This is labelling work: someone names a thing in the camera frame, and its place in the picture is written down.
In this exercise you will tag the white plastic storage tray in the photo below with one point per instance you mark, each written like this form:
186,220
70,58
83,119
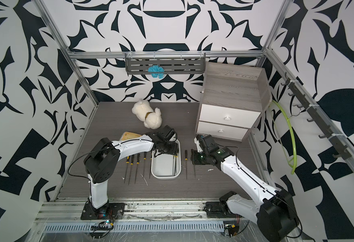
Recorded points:
162,167

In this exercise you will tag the grey wooden drawer cabinet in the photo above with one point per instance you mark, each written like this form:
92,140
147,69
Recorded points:
239,92

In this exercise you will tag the grey wall hook rail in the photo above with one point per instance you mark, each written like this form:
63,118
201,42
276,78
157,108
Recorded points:
319,117

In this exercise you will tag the yellow black file tool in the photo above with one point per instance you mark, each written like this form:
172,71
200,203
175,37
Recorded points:
144,163
137,167
131,166
151,162

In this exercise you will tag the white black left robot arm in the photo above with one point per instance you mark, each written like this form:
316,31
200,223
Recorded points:
101,162

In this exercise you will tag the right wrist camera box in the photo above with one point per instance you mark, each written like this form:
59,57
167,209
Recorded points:
199,143

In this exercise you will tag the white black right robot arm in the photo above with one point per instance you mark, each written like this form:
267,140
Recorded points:
272,210

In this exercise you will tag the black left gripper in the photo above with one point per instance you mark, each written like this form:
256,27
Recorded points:
175,149

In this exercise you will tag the white plush toy dog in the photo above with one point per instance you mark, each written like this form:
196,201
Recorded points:
151,118

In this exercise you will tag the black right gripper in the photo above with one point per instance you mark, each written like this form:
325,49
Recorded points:
193,159

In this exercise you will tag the teal crumpled cloth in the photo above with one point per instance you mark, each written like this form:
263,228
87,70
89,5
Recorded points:
156,71

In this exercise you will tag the grey slotted wall shelf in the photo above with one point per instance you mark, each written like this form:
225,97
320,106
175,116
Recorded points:
173,65

